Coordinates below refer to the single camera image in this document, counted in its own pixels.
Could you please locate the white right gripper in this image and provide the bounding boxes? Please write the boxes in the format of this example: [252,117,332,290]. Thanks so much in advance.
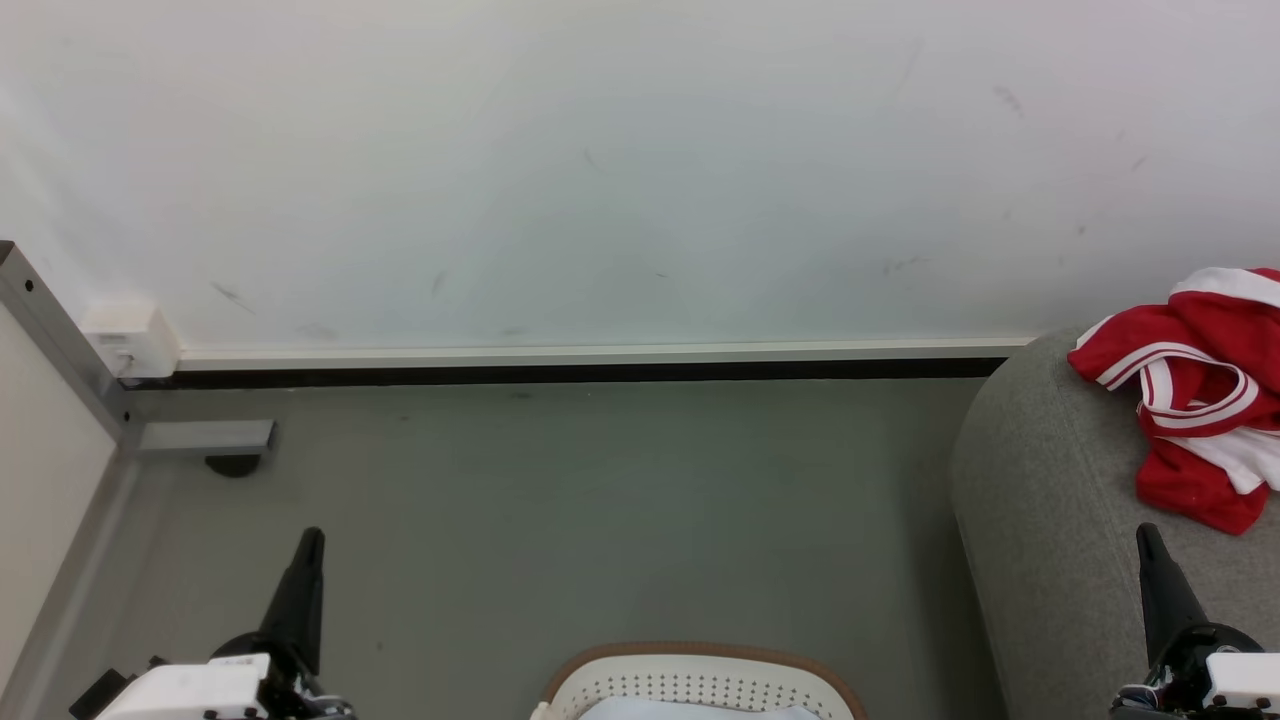
[1110,523,1280,720]

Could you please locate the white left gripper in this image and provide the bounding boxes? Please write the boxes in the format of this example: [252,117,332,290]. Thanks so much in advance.
[95,527,356,720]

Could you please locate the red and white garment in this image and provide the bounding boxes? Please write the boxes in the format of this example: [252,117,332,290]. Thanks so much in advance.
[1067,266,1280,537]

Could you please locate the grey fabric sofa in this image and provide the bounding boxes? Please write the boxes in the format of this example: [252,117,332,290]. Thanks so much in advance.
[950,325,1280,720]

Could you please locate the grey metal partition foot bar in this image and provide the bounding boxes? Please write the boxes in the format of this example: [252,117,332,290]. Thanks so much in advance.
[135,419,278,457]

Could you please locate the beige partition panel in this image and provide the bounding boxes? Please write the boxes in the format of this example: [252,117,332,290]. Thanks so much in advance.
[0,302,121,691]

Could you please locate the black skirting strip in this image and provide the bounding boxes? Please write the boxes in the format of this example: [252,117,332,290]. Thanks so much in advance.
[118,357,1013,391]

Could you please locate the white perforated laundry basket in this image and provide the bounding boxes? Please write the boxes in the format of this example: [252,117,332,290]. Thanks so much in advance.
[530,641,869,720]

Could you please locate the white wall junction box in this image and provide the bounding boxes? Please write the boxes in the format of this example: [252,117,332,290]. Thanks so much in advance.
[80,303,183,380]

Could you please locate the grey metal partition frame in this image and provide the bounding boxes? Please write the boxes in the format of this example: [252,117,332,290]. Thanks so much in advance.
[0,240,141,720]

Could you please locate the white wall cable trunking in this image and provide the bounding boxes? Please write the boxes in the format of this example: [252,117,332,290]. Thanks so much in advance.
[176,336,1043,370]

